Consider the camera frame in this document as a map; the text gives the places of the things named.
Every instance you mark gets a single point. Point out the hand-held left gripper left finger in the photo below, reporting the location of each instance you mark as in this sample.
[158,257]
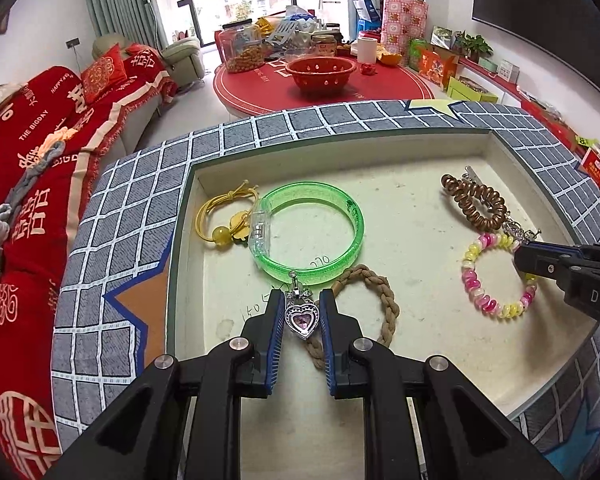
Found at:
[272,345]

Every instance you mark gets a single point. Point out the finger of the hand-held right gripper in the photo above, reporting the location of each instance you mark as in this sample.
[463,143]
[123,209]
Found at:
[535,260]

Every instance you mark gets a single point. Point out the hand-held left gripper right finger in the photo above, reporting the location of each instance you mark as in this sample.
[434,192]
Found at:
[330,345]

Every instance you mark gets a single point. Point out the silver heart pendant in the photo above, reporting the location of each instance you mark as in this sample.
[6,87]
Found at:
[301,317]

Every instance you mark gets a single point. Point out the silver hair clip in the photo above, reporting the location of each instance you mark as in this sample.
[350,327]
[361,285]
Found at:
[471,174]

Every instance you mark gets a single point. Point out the grey-green shallow cardboard box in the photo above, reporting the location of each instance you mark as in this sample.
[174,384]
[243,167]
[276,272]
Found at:
[420,260]

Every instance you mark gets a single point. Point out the green translucent bangle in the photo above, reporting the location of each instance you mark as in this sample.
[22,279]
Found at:
[350,230]

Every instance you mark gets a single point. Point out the red television shelf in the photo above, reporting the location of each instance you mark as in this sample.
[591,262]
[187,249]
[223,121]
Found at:
[510,87]

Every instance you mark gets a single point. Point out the green gift box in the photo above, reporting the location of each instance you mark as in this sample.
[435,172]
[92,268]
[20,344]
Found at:
[470,91]

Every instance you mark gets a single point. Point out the grey grid-pattern tray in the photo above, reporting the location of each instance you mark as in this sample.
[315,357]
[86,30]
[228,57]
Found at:
[130,210]

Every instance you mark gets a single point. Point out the orange red gift box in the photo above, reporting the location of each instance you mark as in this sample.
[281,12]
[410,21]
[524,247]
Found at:
[437,69]

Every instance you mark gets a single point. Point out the green potted plant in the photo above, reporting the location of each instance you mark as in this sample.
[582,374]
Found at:
[472,46]

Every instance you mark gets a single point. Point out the orange bowl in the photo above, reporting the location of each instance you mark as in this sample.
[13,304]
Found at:
[391,58]

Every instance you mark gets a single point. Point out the red round table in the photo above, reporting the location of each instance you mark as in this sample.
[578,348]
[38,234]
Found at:
[260,95]

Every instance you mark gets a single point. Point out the red patterned rolled quilt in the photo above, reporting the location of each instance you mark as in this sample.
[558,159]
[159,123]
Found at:
[405,30]

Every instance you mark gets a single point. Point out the red plastic colander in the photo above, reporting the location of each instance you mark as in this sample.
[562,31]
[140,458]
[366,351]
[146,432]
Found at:
[320,77]

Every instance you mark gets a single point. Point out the white paper roll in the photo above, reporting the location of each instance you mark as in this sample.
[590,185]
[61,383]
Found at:
[366,50]

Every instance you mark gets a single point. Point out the blue plastic stool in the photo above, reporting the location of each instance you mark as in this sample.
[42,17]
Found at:
[369,26]

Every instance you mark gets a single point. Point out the grey braided cloth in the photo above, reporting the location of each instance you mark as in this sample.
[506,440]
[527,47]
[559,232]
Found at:
[10,210]

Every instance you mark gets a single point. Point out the small labelled glass jar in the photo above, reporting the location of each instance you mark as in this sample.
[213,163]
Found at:
[323,46]

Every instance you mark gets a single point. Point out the clear plastic snack jar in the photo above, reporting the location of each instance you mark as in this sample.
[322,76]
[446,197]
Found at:
[240,47]

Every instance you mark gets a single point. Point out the beige recliner armchair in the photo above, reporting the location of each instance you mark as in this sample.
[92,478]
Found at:
[182,57]

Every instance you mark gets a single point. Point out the white paper bag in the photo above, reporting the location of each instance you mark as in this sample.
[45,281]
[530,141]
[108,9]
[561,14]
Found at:
[367,9]

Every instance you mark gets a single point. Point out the red embroidered cushion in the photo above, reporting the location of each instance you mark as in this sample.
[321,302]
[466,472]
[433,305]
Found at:
[105,74]

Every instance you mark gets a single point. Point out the red printed sofa cover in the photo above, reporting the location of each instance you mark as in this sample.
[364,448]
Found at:
[45,110]

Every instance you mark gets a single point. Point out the green curtain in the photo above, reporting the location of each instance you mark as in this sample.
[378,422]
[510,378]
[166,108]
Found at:
[120,0]

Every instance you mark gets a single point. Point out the black wall television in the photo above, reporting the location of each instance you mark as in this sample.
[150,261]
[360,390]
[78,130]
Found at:
[545,5]

